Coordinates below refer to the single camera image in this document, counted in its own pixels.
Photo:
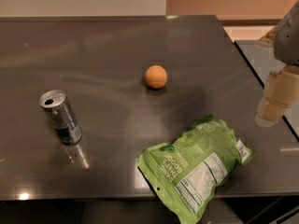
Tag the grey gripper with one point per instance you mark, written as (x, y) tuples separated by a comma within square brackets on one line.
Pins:
[(288, 42)]

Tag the green snack bag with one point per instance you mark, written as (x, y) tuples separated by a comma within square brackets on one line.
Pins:
[(184, 173)]

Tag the silver drink can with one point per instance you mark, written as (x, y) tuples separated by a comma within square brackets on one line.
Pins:
[(61, 116)]

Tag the orange fruit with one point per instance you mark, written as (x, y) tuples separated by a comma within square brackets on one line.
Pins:
[(156, 77)]

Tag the grey side table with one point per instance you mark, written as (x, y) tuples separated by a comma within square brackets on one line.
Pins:
[(262, 61)]

